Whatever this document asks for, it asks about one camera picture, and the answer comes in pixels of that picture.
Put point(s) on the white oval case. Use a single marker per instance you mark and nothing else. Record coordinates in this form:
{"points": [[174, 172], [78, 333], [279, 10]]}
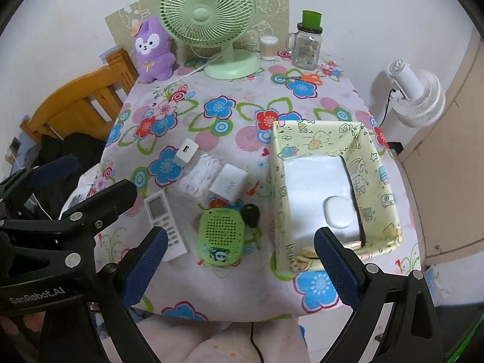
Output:
{"points": [[339, 211]]}

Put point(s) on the person's pink clothing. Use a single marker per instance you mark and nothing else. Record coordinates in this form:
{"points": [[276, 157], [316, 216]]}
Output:
{"points": [[211, 344]]}

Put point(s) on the purple plush toy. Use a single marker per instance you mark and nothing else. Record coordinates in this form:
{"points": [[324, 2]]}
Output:
{"points": [[151, 45]]}

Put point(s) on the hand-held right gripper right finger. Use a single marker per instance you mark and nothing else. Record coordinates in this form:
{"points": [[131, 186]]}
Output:
{"points": [[336, 268]]}

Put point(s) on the cotton swab jar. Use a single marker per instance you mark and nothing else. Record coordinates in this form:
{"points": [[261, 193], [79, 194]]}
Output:
{"points": [[269, 49]]}

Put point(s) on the black key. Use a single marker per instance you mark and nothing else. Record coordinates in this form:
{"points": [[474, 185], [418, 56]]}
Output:
{"points": [[250, 215]]}

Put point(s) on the beige oval case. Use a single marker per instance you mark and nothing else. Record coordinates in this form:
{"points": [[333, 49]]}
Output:
{"points": [[308, 252]]}

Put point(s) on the green desk fan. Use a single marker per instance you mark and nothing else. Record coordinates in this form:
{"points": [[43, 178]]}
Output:
{"points": [[200, 15]]}

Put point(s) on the floral tablecloth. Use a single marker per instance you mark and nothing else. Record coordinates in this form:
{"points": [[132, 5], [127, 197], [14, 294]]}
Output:
{"points": [[234, 94]]}

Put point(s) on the white remote control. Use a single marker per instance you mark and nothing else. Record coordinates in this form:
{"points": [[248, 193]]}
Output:
{"points": [[160, 211]]}

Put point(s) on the yellow printed fabric storage box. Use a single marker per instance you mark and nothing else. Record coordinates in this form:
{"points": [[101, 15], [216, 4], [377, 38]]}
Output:
{"points": [[283, 196]]}

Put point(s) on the dark clothing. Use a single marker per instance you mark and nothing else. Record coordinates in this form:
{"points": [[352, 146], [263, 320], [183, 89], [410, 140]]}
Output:
{"points": [[75, 151]]}

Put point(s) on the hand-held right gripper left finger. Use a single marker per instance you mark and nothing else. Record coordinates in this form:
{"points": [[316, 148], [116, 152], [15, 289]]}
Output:
{"points": [[145, 268]]}

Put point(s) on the small white USB charger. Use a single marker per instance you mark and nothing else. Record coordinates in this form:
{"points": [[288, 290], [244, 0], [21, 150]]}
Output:
{"points": [[185, 153]]}

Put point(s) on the orange scissors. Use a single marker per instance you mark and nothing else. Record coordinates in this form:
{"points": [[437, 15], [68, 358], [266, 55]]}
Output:
{"points": [[312, 79]]}

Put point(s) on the white standing fan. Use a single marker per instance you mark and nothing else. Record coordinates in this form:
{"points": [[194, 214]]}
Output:
{"points": [[419, 98]]}

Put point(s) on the beige wooden cabinet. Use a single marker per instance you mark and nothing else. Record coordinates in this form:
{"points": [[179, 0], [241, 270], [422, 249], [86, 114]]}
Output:
{"points": [[446, 158]]}

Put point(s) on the white printed cloth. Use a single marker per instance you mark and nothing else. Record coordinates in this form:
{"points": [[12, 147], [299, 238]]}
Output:
{"points": [[77, 200]]}

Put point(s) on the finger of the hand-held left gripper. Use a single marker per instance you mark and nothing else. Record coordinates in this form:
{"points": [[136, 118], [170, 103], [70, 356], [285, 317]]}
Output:
{"points": [[109, 200], [53, 170]]}

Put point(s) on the green speaker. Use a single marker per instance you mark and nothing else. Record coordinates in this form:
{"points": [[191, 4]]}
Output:
{"points": [[221, 234]]}

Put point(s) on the glass jar with green lid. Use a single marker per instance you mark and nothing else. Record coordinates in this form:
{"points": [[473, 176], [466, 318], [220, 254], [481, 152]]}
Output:
{"points": [[304, 53]]}

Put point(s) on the printed cardboard board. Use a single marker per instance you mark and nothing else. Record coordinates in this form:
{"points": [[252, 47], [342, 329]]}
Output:
{"points": [[272, 3]]}

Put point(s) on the white power adapter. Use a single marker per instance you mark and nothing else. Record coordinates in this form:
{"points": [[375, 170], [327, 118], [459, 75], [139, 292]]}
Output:
{"points": [[228, 183]]}

